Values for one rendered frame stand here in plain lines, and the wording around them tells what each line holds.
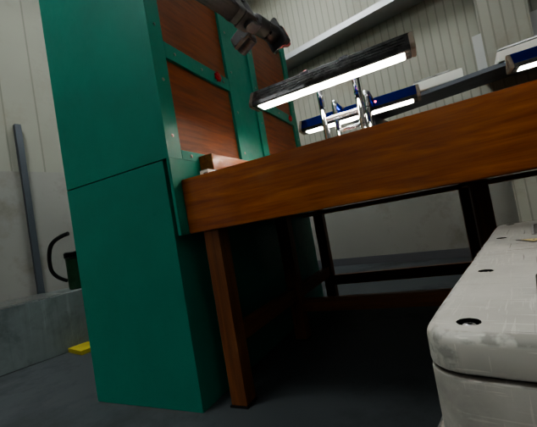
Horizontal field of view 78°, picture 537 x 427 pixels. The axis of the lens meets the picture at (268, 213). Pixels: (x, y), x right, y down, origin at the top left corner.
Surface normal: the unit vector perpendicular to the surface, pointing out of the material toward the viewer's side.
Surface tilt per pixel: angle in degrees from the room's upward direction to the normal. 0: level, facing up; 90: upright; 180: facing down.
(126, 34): 90
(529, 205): 90
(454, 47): 90
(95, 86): 90
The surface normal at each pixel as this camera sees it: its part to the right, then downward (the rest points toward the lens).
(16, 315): 0.75, -0.16
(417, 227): -0.61, 0.07
